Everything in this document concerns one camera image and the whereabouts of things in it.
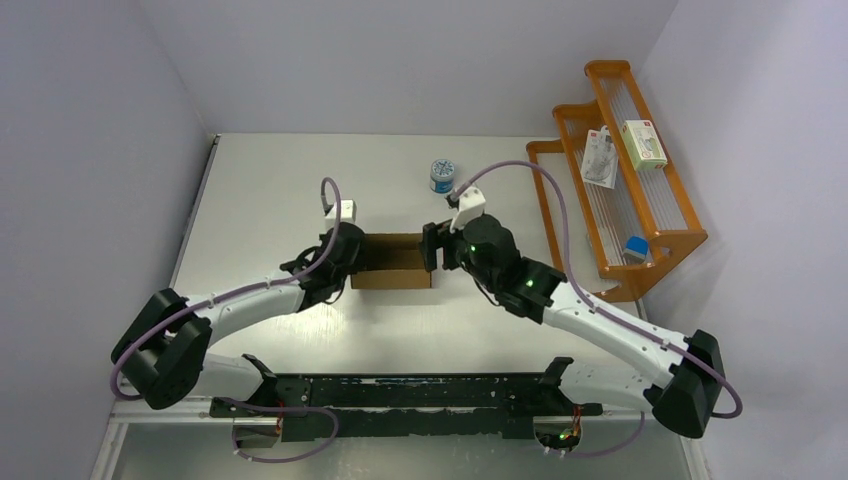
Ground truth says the brown cardboard box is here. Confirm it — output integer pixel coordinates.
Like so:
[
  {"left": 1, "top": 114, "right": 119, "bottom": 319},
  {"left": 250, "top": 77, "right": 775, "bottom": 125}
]
[{"left": 350, "top": 233, "right": 432, "bottom": 290}]

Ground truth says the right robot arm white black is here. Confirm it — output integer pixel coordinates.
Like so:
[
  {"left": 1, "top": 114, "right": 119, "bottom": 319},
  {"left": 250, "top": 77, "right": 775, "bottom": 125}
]
[{"left": 419, "top": 214, "right": 727, "bottom": 439}]

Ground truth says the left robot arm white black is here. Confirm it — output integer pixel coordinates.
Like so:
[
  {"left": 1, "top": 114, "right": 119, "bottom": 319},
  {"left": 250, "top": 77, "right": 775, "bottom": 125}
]
[{"left": 110, "top": 222, "right": 365, "bottom": 416}]

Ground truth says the small blue white box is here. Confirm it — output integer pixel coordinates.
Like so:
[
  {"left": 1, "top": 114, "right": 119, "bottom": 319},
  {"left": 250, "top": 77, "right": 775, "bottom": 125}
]
[{"left": 622, "top": 236, "right": 649, "bottom": 265}]

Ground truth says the white green product box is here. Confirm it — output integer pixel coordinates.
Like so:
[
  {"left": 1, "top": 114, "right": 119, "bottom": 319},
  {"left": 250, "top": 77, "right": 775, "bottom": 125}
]
[{"left": 621, "top": 119, "right": 668, "bottom": 171}]

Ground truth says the blue white round tin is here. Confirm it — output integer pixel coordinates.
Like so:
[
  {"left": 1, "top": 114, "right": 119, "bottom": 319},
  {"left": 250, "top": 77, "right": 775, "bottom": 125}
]
[{"left": 429, "top": 159, "right": 456, "bottom": 194}]

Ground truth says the orange wooden rack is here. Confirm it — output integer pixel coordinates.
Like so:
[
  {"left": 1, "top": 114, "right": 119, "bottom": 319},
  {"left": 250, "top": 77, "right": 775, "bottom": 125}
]
[{"left": 526, "top": 60, "right": 708, "bottom": 302}]

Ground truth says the white blister package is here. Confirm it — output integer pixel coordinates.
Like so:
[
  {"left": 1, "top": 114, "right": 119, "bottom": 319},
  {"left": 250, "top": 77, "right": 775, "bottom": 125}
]
[{"left": 580, "top": 125, "right": 618, "bottom": 190}]

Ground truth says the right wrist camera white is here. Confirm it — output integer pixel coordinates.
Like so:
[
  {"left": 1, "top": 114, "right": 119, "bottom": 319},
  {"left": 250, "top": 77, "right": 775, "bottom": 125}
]
[{"left": 447, "top": 186, "right": 486, "bottom": 233}]

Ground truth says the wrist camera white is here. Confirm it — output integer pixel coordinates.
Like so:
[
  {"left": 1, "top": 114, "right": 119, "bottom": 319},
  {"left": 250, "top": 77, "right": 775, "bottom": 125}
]
[
  {"left": 447, "top": 186, "right": 486, "bottom": 233},
  {"left": 324, "top": 199, "right": 357, "bottom": 230}
]

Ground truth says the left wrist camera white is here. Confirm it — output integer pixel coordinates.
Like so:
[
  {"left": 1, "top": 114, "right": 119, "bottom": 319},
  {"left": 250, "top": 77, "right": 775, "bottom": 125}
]
[{"left": 324, "top": 199, "right": 357, "bottom": 230}]

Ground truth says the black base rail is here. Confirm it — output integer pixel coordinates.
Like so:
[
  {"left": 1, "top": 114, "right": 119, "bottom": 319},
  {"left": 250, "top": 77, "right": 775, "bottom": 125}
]
[{"left": 209, "top": 357, "right": 603, "bottom": 442}]

